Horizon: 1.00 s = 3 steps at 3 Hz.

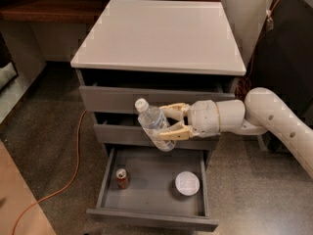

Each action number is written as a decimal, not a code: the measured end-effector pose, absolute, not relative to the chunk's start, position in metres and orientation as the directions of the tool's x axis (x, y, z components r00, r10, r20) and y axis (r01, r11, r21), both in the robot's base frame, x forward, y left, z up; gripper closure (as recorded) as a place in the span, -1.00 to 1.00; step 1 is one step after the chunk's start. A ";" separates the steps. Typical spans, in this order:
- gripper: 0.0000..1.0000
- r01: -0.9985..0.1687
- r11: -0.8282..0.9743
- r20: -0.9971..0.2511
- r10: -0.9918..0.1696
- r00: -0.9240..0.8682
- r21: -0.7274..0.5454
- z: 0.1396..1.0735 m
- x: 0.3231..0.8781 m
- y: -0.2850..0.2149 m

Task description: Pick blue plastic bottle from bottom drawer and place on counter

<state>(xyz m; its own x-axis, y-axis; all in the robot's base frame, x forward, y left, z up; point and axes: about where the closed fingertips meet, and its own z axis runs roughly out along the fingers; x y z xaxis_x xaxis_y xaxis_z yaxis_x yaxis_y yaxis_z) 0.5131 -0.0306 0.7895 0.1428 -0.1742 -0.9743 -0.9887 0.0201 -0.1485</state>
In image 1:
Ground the grey top drawer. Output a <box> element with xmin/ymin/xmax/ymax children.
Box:
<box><xmin>79</xmin><ymin>85</ymin><xmax>235</xmax><ymax>114</ymax></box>

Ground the grey middle drawer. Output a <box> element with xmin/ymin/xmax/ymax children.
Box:
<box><xmin>93</xmin><ymin>113</ymin><xmax>219</xmax><ymax>150</ymax></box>

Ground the orange extension cable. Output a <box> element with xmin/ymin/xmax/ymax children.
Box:
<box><xmin>11</xmin><ymin>0</ymin><xmax>313</xmax><ymax>235</ymax></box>

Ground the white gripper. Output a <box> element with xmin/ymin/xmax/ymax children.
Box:
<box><xmin>157</xmin><ymin>100</ymin><xmax>220</xmax><ymax>140</ymax></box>

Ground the white round bowl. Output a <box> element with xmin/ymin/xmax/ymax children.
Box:
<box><xmin>175</xmin><ymin>171</ymin><xmax>200</xmax><ymax>196</ymax></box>

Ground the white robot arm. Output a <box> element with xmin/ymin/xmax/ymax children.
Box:
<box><xmin>158</xmin><ymin>87</ymin><xmax>313</xmax><ymax>177</ymax></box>

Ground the grey drawer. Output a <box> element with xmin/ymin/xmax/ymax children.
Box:
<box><xmin>87</xmin><ymin>147</ymin><xmax>218</xmax><ymax>232</ymax></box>
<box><xmin>93</xmin><ymin>113</ymin><xmax>219</xmax><ymax>150</ymax></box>
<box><xmin>79</xmin><ymin>85</ymin><xmax>235</xmax><ymax>114</ymax></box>

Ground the dark wooden shelf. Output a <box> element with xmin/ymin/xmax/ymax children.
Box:
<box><xmin>0</xmin><ymin>0</ymin><xmax>221</xmax><ymax>25</ymax></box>

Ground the clear plastic water bottle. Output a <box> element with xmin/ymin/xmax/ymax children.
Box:
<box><xmin>135</xmin><ymin>98</ymin><xmax>175</xmax><ymax>152</ymax></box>

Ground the dark framed object at left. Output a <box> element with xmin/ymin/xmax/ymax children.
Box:
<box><xmin>0</xmin><ymin>32</ymin><xmax>19</xmax><ymax>92</ymax></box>

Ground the grey bottom drawer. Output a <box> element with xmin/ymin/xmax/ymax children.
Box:
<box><xmin>87</xmin><ymin>147</ymin><xmax>218</xmax><ymax>232</ymax></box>

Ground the dark cabinet on right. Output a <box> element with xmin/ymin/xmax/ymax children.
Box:
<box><xmin>246</xmin><ymin>0</ymin><xmax>313</xmax><ymax>152</ymax></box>

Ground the grey drawer cabinet white top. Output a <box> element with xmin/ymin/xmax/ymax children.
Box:
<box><xmin>70</xmin><ymin>0</ymin><xmax>247</xmax><ymax>155</ymax></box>

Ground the red soda can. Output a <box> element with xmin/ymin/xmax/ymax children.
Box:
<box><xmin>115</xmin><ymin>168</ymin><xmax>129</xmax><ymax>189</ymax></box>

